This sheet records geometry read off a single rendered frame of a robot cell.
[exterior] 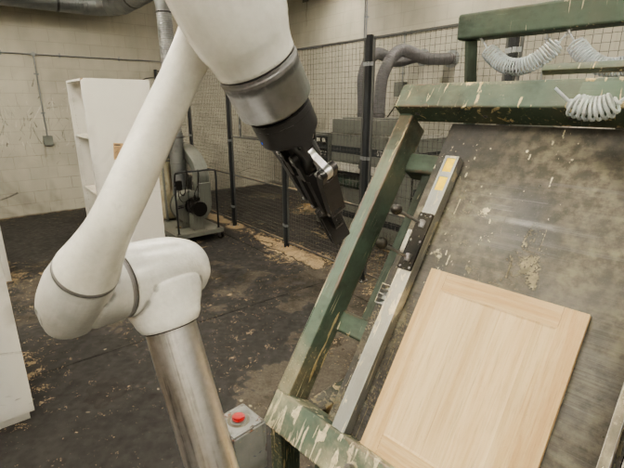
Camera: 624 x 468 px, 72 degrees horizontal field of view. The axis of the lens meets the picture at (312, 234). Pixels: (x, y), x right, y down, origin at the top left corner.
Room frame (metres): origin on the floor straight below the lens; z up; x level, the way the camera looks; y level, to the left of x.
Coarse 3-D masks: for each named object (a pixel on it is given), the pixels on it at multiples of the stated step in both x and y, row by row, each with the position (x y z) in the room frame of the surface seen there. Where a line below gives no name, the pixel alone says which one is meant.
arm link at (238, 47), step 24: (168, 0) 0.43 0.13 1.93; (192, 0) 0.42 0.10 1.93; (216, 0) 0.41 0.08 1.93; (240, 0) 0.42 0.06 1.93; (264, 0) 0.43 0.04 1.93; (192, 24) 0.43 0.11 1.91; (216, 24) 0.42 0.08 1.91; (240, 24) 0.42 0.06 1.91; (264, 24) 0.44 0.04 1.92; (288, 24) 0.47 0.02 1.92; (216, 48) 0.44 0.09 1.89; (240, 48) 0.43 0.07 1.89; (264, 48) 0.44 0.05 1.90; (288, 48) 0.47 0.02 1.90; (216, 72) 0.47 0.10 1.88; (240, 72) 0.45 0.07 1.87; (264, 72) 0.45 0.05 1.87
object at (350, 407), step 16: (448, 176) 1.41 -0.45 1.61; (432, 192) 1.41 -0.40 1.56; (448, 192) 1.41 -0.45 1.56; (432, 208) 1.37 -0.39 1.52; (432, 224) 1.34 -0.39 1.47; (400, 272) 1.29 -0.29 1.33; (416, 272) 1.29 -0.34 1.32; (400, 288) 1.25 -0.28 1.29; (384, 304) 1.25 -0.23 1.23; (400, 304) 1.24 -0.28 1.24; (384, 320) 1.21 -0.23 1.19; (384, 336) 1.18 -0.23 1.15; (368, 352) 1.18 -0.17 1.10; (368, 368) 1.15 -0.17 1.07; (352, 384) 1.14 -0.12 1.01; (368, 384) 1.13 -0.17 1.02; (352, 400) 1.11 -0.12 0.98; (336, 416) 1.10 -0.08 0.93; (352, 416) 1.08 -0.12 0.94
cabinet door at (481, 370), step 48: (432, 288) 1.22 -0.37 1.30; (480, 288) 1.14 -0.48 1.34; (432, 336) 1.12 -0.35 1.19; (480, 336) 1.05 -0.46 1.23; (528, 336) 0.99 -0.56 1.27; (576, 336) 0.93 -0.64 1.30; (384, 384) 1.10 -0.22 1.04; (432, 384) 1.04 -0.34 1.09; (480, 384) 0.97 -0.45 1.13; (528, 384) 0.92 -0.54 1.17; (384, 432) 1.02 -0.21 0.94; (432, 432) 0.96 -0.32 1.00; (480, 432) 0.90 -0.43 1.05; (528, 432) 0.85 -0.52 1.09
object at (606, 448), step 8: (616, 408) 0.77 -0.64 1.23; (616, 416) 0.76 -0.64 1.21; (616, 424) 0.75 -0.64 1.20; (608, 432) 0.75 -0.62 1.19; (616, 432) 0.74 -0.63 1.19; (608, 440) 0.74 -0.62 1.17; (616, 440) 0.73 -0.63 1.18; (608, 448) 0.73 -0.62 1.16; (616, 448) 0.73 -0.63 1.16; (600, 456) 0.72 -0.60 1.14; (608, 456) 0.72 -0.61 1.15; (616, 456) 0.73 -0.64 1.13; (600, 464) 0.72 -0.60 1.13; (608, 464) 0.71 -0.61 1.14; (616, 464) 0.73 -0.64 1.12
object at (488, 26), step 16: (560, 0) 1.71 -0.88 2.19; (576, 0) 1.67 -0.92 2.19; (592, 0) 1.63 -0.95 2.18; (608, 0) 1.59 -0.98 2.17; (464, 16) 1.96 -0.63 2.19; (480, 16) 1.91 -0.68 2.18; (496, 16) 1.86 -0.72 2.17; (512, 16) 1.82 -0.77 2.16; (528, 16) 1.77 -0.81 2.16; (544, 16) 1.73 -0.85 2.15; (560, 16) 1.70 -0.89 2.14; (576, 16) 1.66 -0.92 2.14; (592, 16) 1.62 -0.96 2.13; (608, 16) 1.59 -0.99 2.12; (464, 32) 1.95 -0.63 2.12; (480, 32) 1.91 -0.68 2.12; (496, 32) 1.86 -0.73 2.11; (512, 32) 1.82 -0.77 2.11; (528, 32) 1.78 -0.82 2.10; (544, 32) 1.78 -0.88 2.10; (464, 64) 2.01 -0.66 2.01; (464, 80) 2.01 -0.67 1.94
